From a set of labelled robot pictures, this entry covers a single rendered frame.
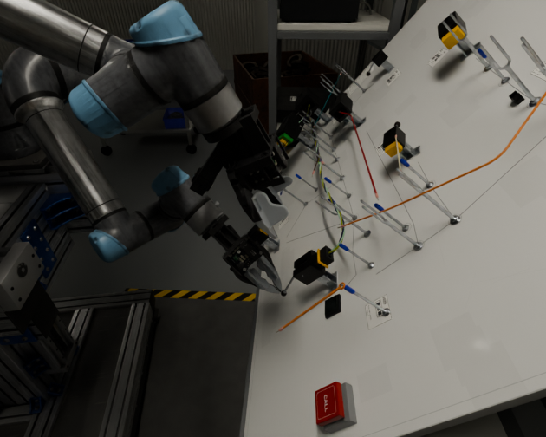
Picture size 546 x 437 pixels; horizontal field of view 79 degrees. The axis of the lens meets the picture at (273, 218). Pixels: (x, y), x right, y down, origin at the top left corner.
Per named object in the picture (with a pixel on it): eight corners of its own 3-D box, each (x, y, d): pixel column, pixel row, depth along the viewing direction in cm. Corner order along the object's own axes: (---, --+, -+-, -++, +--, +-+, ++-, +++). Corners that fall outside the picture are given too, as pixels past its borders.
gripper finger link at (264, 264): (284, 295, 70) (253, 265, 69) (279, 290, 76) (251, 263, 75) (294, 284, 71) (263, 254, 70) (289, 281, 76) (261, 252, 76)
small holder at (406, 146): (419, 129, 74) (399, 109, 72) (420, 156, 69) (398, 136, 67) (402, 140, 78) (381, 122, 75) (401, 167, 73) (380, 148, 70)
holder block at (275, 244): (261, 257, 111) (237, 243, 108) (283, 236, 105) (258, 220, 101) (259, 267, 107) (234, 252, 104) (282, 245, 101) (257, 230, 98)
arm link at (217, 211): (188, 224, 75) (214, 198, 76) (202, 238, 75) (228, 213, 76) (184, 223, 67) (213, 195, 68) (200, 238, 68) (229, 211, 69)
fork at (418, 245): (425, 247, 55) (367, 203, 51) (416, 253, 56) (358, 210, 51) (421, 239, 57) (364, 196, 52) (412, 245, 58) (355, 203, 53)
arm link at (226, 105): (175, 117, 44) (193, 93, 50) (195, 145, 47) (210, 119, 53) (220, 94, 41) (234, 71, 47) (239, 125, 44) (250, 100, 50)
